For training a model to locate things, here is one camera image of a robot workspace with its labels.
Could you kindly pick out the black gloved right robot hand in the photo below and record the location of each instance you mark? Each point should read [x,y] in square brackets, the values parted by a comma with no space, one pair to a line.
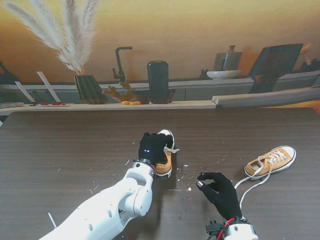
[225,197]

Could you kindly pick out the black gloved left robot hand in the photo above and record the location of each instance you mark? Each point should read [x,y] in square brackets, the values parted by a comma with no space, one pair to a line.
[151,147]

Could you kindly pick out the orange canvas sneaker with laces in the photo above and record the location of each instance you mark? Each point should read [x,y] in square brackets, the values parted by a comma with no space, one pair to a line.
[165,167]

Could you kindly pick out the yellow oval fruit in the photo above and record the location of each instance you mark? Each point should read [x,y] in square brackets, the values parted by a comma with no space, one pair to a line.
[135,102]
[125,102]

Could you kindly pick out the dark low stand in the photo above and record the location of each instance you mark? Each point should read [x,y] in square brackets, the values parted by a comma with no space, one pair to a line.
[172,96]

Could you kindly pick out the yellow cactus ornament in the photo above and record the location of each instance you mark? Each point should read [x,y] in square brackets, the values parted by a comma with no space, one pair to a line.
[125,94]

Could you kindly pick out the black cylindrical canister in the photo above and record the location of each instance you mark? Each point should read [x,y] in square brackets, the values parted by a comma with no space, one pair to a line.
[157,82]

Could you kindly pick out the dark green ribbed vase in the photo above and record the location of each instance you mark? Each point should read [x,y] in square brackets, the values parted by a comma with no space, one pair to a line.
[87,88]

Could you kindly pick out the small black holder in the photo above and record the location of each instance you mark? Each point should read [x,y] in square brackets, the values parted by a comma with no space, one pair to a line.
[203,74]

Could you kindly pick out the black kitchen faucet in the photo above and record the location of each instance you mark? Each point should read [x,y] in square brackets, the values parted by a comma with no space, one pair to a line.
[119,62]

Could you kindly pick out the white bowl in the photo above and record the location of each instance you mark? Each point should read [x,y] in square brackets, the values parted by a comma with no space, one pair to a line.
[222,74]

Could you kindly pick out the grey wooden plank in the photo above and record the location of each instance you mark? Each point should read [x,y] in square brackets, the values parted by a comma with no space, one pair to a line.
[262,98]

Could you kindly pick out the red flat strips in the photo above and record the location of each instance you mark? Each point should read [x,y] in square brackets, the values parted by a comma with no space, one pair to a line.
[53,104]

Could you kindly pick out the grey metal pot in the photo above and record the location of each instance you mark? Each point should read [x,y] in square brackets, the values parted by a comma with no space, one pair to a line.
[230,61]

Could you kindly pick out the long white slat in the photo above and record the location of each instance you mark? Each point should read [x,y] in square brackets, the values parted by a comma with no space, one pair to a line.
[48,87]

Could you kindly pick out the thin white strip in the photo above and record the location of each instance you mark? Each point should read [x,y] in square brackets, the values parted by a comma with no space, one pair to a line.
[52,220]

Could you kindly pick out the white pampas grass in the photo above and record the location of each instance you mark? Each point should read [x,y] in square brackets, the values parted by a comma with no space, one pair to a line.
[75,37]

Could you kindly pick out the short white slat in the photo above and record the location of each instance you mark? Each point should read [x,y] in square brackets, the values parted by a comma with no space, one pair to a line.
[25,92]

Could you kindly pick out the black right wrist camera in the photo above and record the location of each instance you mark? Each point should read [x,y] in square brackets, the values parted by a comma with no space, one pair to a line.
[214,227]

